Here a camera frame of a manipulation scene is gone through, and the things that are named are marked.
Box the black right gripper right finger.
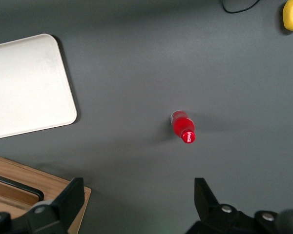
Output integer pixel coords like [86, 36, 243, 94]
[185, 177, 293, 234]

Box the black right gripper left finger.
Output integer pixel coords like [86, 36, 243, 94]
[0, 177, 85, 234]

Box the wooden drawer cabinet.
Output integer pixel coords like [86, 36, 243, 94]
[0, 156, 92, 234]

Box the small red soda bottle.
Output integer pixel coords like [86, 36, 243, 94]
[170, 110, 196, 144]

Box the white plastic tray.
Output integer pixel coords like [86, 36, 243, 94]
[0, 33, 78, 141]

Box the thin black cable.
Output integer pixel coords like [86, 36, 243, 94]
[221, 0, 261, 14]

